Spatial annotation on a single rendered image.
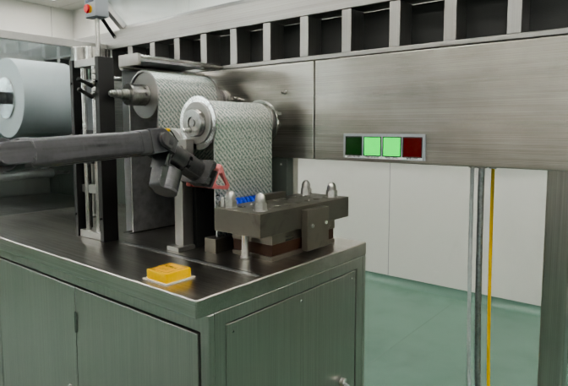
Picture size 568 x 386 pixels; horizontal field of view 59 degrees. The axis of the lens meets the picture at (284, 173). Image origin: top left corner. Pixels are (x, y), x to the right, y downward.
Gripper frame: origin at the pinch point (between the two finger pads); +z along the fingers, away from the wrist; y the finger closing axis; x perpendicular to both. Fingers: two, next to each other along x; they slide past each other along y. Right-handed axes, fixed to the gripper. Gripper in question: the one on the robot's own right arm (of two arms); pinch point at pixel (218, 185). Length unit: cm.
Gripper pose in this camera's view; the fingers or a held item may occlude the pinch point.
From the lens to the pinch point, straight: 137.8
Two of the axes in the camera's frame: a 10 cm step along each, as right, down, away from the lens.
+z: 5.5, 4.3, 7.2
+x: 3.1, -9.0, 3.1
